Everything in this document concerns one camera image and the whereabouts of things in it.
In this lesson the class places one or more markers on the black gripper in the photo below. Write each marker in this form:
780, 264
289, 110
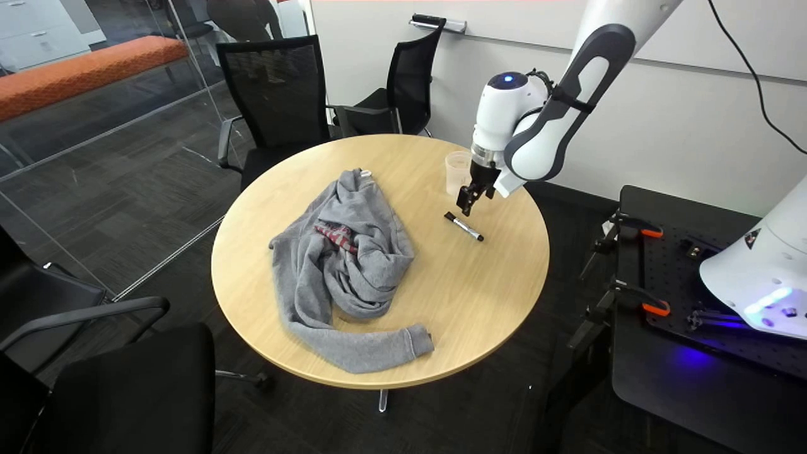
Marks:
484, 176

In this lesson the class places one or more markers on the black and silver marker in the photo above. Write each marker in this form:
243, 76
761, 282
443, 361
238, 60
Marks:
465, 224

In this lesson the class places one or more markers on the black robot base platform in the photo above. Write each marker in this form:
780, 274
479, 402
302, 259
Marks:
673, 404

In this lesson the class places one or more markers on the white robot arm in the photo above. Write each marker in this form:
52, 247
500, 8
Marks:
539, 142

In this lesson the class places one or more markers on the translucent plastic measuring cup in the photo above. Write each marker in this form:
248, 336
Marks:
458, 172

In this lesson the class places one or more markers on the whiteboard marker tray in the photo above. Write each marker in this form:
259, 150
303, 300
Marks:
438, 20

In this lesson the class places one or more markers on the grey hoodie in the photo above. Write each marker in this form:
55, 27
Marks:
355, 259

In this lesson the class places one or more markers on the black mesh office chair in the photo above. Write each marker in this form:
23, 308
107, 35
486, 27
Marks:
412, 76
273, 90

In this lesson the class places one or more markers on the metal table leg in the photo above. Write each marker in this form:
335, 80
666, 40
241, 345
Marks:
383, 402

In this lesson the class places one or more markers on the black perforated mounting board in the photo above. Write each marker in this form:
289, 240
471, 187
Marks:
678, 277

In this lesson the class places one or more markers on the orange upholstered bench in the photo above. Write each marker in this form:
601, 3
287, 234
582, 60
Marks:
84, 71

